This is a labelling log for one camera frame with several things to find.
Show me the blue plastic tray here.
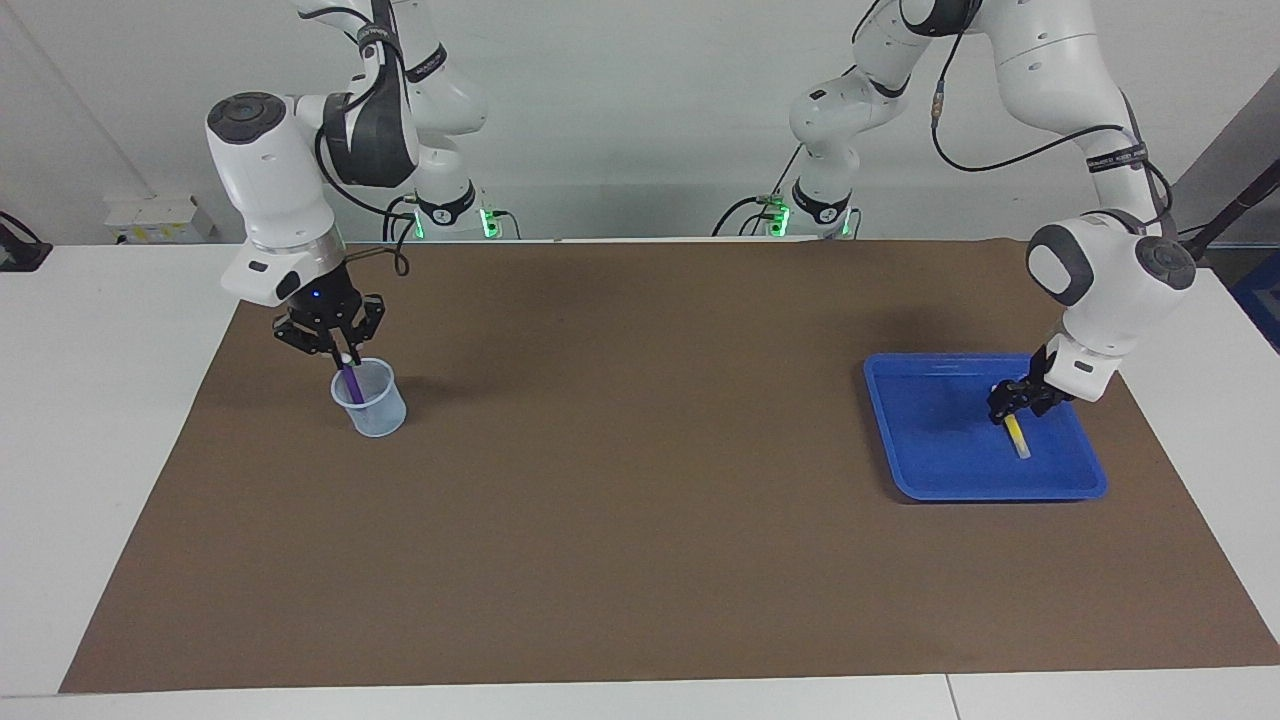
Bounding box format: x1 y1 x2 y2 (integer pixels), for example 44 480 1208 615
863 352 1109 503

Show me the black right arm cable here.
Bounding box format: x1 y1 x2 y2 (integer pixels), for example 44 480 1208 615
295 0 413 278

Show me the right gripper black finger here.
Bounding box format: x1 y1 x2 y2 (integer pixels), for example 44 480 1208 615
274 318 338 355
343 295 387 367

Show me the brown table mat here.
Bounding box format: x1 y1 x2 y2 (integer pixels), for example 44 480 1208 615
58 238 1280 695

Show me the black table clamp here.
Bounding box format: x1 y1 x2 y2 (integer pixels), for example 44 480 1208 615
0 212 53 273

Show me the grey left arm strap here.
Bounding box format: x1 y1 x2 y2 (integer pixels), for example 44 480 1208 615
1087 143 1151 174

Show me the clear plastic cup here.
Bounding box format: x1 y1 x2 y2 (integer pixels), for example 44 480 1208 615
331 358 408 439

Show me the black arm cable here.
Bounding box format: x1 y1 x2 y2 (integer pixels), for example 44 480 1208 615
930 20 1176 236
295 0 413 278

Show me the blue floor object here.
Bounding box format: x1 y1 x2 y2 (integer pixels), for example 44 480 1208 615
1232 250 1280 353

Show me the black stand pole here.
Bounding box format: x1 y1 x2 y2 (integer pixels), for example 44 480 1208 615
1180 160 1280 263

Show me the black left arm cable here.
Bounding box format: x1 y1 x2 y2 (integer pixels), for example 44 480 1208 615
930 20 1176 236

